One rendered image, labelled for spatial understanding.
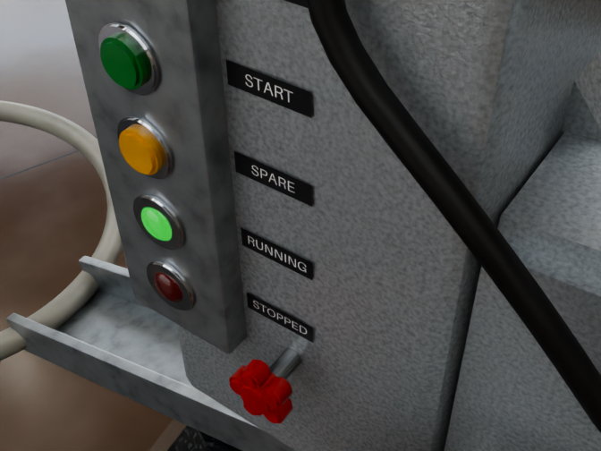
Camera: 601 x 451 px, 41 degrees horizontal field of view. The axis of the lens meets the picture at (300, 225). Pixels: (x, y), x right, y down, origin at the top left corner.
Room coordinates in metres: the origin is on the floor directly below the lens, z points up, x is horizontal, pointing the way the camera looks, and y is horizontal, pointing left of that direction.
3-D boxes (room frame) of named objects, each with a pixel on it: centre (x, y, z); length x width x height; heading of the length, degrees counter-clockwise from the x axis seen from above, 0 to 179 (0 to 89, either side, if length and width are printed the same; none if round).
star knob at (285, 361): (0.28, 0.02, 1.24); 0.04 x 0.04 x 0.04; 54
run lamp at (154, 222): (0.32, 0.08, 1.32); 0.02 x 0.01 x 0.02; 54
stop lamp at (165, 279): (0.32, 0.08, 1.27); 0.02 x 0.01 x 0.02; 54
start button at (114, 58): (0.32, 0.08, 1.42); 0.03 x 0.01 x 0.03; 54
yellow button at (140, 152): (0.32, 0.08, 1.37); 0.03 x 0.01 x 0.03; 54
